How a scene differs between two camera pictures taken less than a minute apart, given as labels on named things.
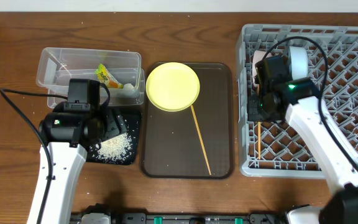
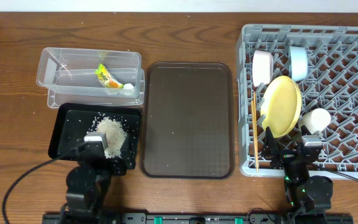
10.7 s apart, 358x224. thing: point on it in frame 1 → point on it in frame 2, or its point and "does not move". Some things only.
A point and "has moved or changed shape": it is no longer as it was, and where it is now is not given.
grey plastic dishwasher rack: [342, 65] does not move
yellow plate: [173, 86] has moved or changed shape
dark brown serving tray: [171, 146] does not move
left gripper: [117, 123] → [117, 168]
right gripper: [253, 111] → [271, 149]
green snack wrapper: [106, 78] does not move
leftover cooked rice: [114, 150] has moved or changed shape
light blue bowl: [298, 61] does not move
